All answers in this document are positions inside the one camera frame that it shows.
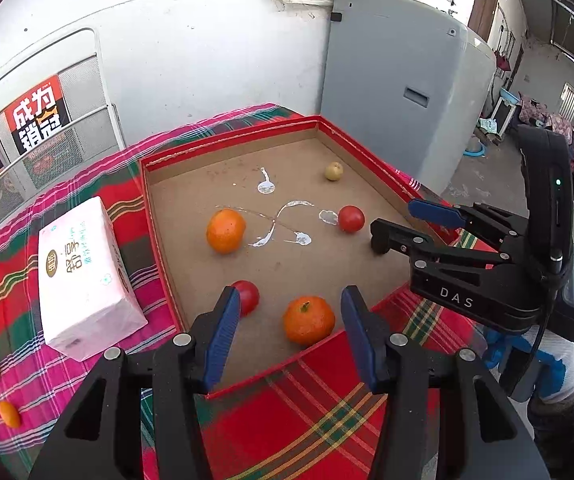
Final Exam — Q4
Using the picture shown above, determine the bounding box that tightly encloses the floral blanket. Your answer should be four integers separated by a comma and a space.
518, 92, 574, 136

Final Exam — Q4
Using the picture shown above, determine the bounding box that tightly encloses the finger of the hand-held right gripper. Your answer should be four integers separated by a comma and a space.
369, 217, 513, 274
408, 198, 530, 257

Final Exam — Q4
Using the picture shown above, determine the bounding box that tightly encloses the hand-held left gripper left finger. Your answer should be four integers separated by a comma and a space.
29, 285, 243, 480

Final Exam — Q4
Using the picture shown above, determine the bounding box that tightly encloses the plaid tablecloth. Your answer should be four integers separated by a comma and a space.
0, 102, 493, 480

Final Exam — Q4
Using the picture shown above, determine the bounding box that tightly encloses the red cardboard box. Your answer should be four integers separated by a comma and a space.
139, 115, 460, 401

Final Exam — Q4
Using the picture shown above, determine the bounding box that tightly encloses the white tissue pack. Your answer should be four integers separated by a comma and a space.
38, 196, 149, 361

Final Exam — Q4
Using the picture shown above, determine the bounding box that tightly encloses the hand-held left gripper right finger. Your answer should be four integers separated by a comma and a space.
340, 285, 550, 480

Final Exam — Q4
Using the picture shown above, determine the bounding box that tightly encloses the person's right hand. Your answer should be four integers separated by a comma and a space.
487, 332, 566, 401

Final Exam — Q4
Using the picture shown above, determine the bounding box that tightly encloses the red and black book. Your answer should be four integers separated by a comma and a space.
4, 75, 85, 188

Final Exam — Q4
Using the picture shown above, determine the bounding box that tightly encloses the grey cabinet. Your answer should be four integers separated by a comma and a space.
319, 0, 497, 196

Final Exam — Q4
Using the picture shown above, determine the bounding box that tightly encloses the small blackboard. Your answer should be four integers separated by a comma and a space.
488, 100, 516, 137

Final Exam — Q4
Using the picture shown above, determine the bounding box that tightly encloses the white metal mesh rack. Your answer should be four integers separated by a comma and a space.
0, 27, 122, 241

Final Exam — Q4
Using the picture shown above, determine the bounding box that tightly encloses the orange with stem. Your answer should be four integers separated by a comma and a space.
283, 296, 337, 347

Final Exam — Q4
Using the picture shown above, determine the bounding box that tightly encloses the red tomato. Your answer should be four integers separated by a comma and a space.
230, 280, 261, 317
337, 205, 366, 234

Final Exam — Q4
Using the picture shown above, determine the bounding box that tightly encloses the brown door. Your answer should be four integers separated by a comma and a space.
467, 0, 499, 43

